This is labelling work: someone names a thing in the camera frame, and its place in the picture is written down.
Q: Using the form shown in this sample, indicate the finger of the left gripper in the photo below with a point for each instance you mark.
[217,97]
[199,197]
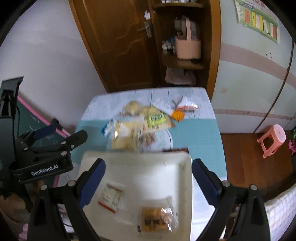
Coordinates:
[71,140]
[39,134]

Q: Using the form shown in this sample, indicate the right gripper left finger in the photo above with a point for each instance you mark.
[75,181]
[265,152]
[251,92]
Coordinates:
[46,222]

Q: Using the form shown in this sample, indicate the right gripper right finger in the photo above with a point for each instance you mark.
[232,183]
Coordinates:
[239,210]

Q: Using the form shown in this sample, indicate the Lipo biscuit packet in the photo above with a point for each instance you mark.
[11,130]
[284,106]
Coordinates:
[110,198]

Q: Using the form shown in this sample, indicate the large yellow cake bag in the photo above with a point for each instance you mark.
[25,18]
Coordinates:
[126,133]

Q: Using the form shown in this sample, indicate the white plastic tray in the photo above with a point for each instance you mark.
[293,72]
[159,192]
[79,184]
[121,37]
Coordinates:
[150,179]

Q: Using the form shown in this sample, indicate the nut cluster snack packet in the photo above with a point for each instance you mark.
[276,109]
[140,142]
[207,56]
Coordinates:
[147,139]

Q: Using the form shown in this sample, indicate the orange fried snack bag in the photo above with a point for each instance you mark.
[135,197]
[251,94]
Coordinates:
[157,216]

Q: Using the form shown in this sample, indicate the white orange snack packet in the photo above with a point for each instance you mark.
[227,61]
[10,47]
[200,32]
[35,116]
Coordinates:
[177,109]

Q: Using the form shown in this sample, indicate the white checkered bedding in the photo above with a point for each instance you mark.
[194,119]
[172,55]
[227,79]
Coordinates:
[280,212]

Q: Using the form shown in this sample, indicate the round yellow pastry bag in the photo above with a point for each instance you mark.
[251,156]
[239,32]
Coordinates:
[133,108]

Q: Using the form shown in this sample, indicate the lumpy yellow pastry bag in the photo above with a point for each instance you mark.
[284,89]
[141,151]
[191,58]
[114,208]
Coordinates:
[147,111]

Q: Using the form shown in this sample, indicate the green label snack pack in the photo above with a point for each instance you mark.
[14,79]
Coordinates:
[154,121]

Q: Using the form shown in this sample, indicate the pink plastic stool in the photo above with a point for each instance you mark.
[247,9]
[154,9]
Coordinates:
[277,135]

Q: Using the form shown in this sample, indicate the leaf patterned teal tablecloth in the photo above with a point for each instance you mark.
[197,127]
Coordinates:
[198,135]

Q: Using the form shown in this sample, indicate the wooden door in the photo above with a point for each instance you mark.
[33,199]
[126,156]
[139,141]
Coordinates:
[120,41]

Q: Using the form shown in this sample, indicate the pale sliding wardrobe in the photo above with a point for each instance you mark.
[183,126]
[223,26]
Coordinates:
[255,85]

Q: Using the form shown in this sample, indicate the pink storage basket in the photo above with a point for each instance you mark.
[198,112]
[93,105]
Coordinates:
[187,48]

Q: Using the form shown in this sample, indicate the wooden shelf cabinet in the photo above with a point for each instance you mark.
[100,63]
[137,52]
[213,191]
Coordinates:
[168,20]

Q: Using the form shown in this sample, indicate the green chalkboard pink frame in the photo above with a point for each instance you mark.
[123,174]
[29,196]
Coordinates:
[28,119]

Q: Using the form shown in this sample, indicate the colourful wall chart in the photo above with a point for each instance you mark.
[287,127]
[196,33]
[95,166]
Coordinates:
[256,15]

